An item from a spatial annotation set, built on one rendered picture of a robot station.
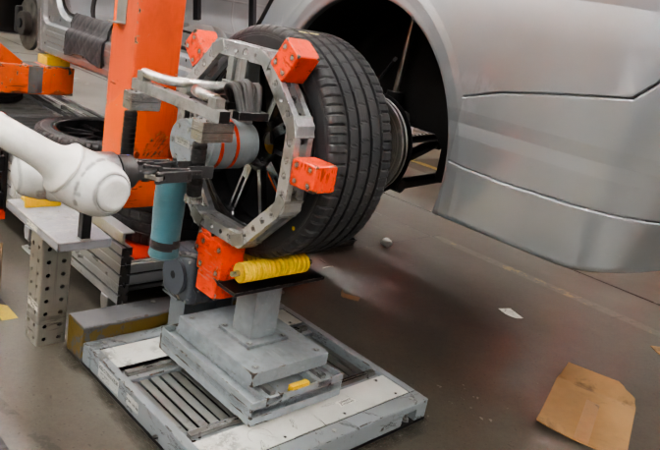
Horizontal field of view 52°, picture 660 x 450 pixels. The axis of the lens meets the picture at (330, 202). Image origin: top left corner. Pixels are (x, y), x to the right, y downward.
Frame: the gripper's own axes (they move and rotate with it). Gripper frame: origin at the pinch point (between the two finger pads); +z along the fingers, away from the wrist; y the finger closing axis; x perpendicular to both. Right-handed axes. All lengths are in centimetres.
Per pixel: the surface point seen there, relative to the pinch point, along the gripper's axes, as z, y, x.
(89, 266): 21, -92, -66
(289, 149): 20.8, 8.4, 7.1
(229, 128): 6.1, 2.6, 10.8
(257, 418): 26, 9, -71
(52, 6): 66, -258, 16
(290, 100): 21.7, 4.7, 18.6
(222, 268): 20.4, -10.7, -32.7
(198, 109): 1.7, -4.4, 13.6
